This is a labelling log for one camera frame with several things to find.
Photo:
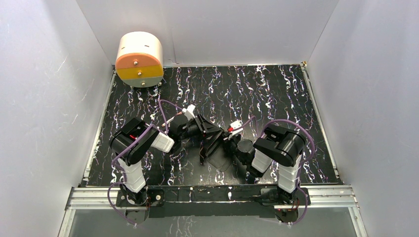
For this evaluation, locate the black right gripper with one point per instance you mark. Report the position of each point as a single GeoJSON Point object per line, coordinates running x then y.
{"type": "Point", "coordinates": [226, 143]}

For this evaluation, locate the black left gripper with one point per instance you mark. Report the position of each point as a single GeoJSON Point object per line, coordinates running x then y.
{"type": "Point", "coordinates": [200, 125]}

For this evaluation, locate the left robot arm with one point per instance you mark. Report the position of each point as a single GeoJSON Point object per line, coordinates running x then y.
{"type": "Point", "coordinates": [134, 139]}

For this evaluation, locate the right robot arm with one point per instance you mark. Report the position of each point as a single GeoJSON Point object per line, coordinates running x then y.
{"type": "Point", "coordinates": [278, 144]}

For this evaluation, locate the pink white marker pen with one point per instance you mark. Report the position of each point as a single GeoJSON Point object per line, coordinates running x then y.
{"type": "Point", "coordinates": [170, 120]}

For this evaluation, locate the round cream drawer cabinet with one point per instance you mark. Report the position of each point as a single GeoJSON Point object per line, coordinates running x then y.
{"type": "Point", "coordinates": [139, 61]}

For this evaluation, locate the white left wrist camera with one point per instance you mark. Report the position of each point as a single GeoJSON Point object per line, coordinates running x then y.
{"type": "Point", "coordinates": [189, 112]}

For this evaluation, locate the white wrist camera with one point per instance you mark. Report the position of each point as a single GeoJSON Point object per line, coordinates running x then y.
{"type": "Point", "coordinates": [189, 112]}
{"type": "Point", "coordinates": [235, 128]}

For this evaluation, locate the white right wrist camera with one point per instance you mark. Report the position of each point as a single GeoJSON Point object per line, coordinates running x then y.
{"type": "Point", "coordinates": [235, 128]}

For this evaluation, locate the aluminium front rail frame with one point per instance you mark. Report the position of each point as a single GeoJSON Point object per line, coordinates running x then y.
{"type": "Point", "coordinates": [221, 200]}

